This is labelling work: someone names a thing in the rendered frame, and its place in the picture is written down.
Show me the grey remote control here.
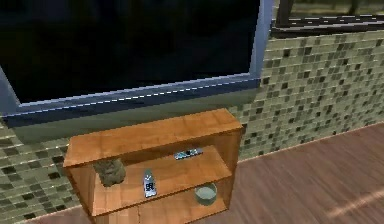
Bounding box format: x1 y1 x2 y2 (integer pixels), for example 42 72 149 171
143 168 158 199
173 147 204 161

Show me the orange wooden shelf unit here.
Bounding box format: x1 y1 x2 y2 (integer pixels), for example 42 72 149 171
62 107 244 224

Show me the pale green bowl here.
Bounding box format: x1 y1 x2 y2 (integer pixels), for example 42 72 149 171
194 182 218 207

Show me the blue framed television set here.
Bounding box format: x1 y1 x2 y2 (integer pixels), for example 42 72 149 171
0 0 275 129

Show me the grey stone statue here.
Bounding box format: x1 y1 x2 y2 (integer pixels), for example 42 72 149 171
92 157 127 188

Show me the black framed window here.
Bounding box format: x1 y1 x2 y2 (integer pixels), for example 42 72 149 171
270 0 384 39

